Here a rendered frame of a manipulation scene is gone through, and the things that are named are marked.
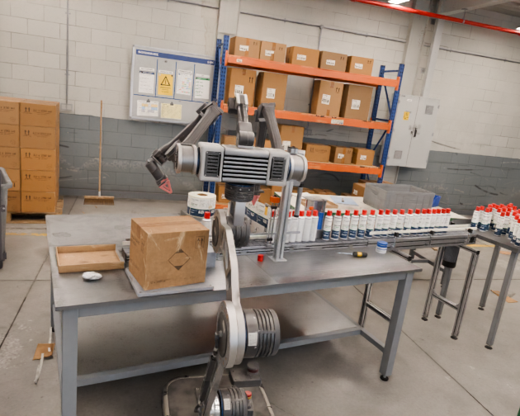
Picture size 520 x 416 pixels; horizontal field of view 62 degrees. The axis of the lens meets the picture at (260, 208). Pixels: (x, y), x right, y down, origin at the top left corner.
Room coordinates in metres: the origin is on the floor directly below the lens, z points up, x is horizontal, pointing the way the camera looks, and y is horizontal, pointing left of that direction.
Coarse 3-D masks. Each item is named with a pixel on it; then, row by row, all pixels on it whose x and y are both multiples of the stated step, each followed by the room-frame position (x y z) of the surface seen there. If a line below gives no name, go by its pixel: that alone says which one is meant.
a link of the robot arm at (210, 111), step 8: (208, 104) 2.30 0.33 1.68; (216, 104) 2.27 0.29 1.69; (208, 112) 2.22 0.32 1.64; (216, 112) 2.25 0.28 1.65; (200, 120) 2.22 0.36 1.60; (208, 120) 2.20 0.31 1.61; (200, 128) 2.14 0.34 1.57; (192, 136) 2.10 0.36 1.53; (200, 136) 2.13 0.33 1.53; (168, 152) 1.98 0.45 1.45
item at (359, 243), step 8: (256, 240) 2.59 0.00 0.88; (360, 240) 2.87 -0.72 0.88; (240, 248) 2.42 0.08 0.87; (248, 248) 2.45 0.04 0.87; (256, 248) 2.48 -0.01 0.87; (264, 248) 2.51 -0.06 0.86; (272, 248) 2.53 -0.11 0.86; (288, 248) 2.59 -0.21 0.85; (296, 248) 2.62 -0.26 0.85; (304, 248) 2.65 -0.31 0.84; (312, 248) 2.68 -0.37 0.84; (320, 248) 2.71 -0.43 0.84; (328, 248) 2.74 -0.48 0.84; (336, 248) 2.77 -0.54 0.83; (128, 256) 2.11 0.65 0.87
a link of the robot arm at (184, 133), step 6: (204, 102) 2.33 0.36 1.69; (198, 108) 2.32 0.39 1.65; (198, 114) 2.33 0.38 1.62; (198, 120) 2.33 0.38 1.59; (216, 120) 2.34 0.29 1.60; (192, 126) 2.33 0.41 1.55; (180, 132) 2.38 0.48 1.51; (186, 132) 2.34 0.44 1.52; (174, 138) 2.37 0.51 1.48; (180, 138) 2.35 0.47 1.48; (168, 144) 2.36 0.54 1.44; (162, 150) 2.36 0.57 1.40; (156, 156) 2.37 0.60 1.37; (162, 156) 2.38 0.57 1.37; (162, 162) 2.38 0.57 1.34
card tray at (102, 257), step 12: (60, 252) 2.12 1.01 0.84; (72, 252) 2.15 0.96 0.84; (84, 252) 2.17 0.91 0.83; (96, 252) 2.19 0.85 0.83; (108, 252) 2.21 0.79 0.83; (60, 264) 1.98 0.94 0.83; (72, 264) 2.00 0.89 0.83; (84, 264) 1.94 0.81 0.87; (96, 264) 1.97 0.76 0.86; (108, 264) 1.99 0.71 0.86; (120, 264) 2.02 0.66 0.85
